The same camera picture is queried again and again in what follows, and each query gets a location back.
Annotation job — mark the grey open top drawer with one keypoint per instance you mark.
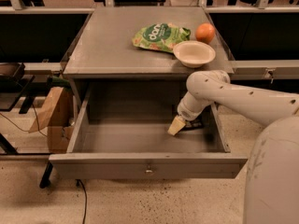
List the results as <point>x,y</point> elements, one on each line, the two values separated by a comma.
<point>122,147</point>

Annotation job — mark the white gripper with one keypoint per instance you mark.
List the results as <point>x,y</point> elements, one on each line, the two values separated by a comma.
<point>186,114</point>

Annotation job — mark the black stand at left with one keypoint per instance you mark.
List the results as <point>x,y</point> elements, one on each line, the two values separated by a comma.
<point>13,84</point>

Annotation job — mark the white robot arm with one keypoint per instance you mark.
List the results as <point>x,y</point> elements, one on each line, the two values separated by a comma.
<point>272,183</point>

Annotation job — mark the white paper bowl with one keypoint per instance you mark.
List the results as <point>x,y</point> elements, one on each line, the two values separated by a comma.
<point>194,54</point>

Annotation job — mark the green chips bag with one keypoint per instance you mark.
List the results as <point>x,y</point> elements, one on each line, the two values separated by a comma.
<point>161,37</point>

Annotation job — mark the grey wooden cabinet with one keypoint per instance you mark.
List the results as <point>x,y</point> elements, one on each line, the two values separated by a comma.
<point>138,97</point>

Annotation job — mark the black rxbar chocolate bar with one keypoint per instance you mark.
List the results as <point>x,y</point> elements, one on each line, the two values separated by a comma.
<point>195,124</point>

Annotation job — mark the brown cardboard box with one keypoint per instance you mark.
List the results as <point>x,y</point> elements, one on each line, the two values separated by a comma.
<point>54,115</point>

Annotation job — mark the orange fruit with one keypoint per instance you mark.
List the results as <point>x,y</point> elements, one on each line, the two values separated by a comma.
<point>205,33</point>

